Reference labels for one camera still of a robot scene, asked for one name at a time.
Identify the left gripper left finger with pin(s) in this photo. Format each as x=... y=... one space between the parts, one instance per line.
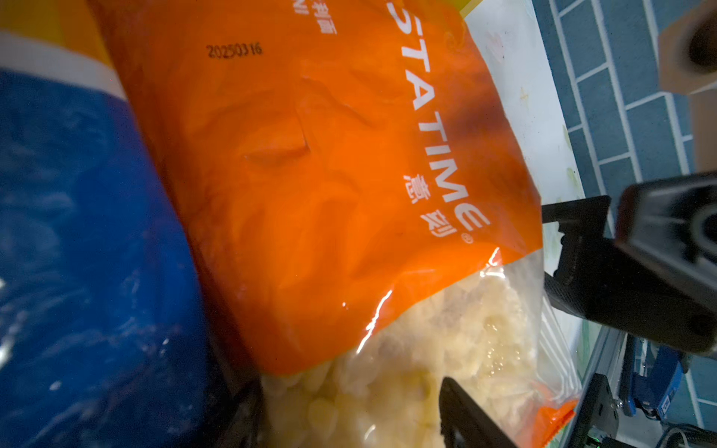
x=244 y=419

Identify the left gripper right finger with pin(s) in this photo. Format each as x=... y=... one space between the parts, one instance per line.
x=464 y=423

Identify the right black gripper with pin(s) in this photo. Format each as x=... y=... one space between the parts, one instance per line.
x=656 y=278

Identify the blue shell pasta bag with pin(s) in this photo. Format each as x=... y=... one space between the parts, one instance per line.
x=103 y=339

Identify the orange pasta bag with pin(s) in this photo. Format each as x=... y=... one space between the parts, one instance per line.
x=359 y=210

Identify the blue handheld device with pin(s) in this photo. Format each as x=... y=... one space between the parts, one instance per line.
x=653 y=392

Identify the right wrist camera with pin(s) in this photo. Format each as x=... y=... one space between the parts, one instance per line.
x=687 y=66

